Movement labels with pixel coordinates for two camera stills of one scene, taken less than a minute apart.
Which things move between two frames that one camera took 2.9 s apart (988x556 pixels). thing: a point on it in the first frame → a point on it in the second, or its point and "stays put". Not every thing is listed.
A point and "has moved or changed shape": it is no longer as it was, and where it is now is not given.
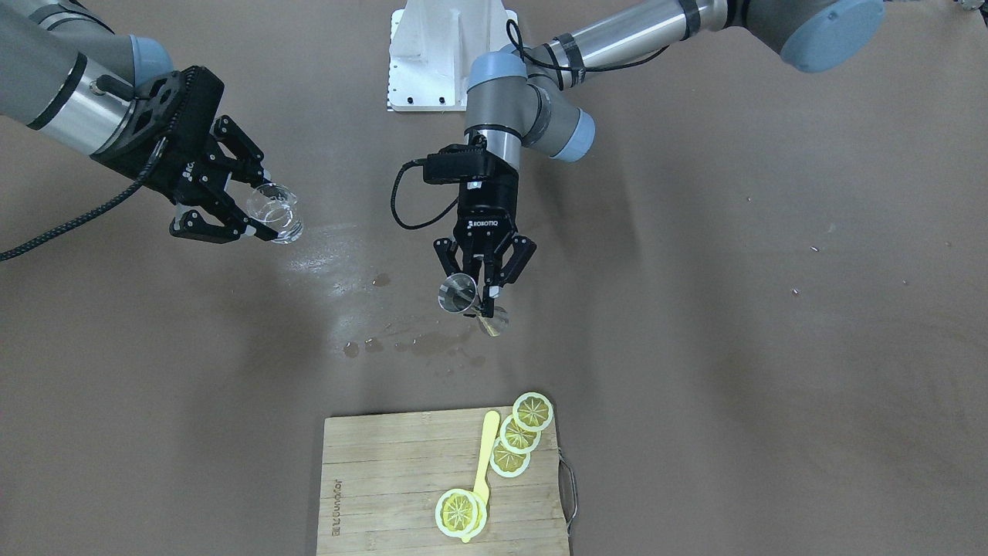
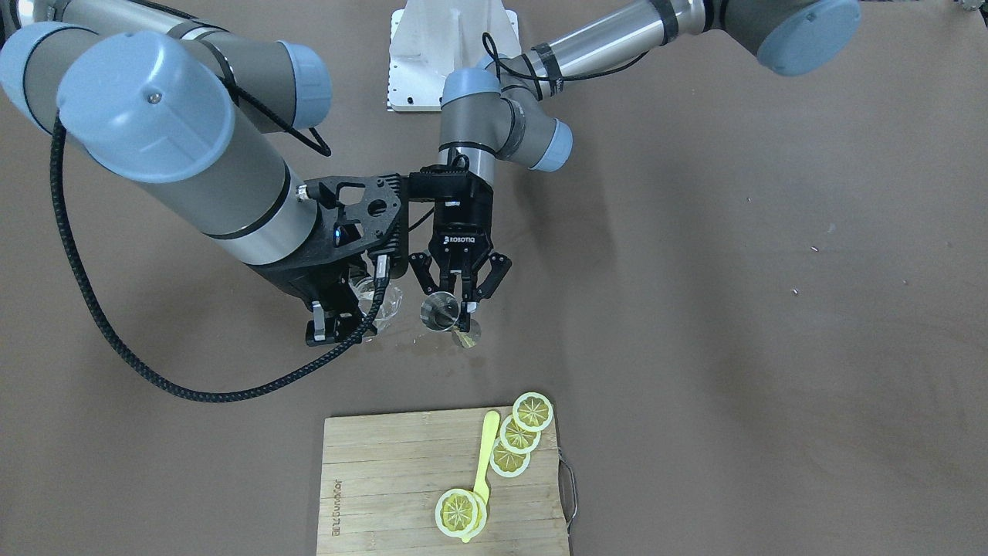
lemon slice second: [516, 439] stays put
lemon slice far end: [532, 411] stays put
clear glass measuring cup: [275, 207] has moved or changed shape
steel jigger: [458, 293] has moved or changed shape
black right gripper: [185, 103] → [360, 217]
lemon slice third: [507, 462] stays put
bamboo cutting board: [382, 476] stays put
